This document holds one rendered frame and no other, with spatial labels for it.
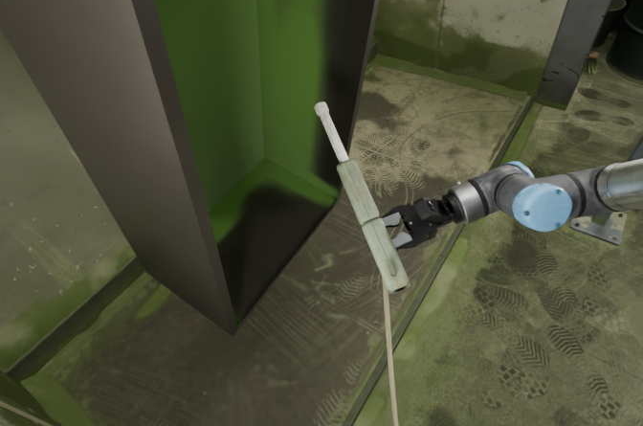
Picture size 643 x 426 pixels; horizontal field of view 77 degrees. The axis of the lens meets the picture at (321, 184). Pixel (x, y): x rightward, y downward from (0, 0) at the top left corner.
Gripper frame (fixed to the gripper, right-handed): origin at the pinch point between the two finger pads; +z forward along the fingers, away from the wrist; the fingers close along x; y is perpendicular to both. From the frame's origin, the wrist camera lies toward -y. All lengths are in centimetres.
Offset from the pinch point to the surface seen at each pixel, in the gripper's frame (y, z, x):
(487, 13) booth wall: 108, -117, 120
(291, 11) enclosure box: -10, -5, 61
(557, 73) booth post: 126, -139, 76
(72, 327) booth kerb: 62, 123, 30
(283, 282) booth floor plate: 83, 40, 18
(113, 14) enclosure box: -62, 17, 18
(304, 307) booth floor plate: 80, 35, 4
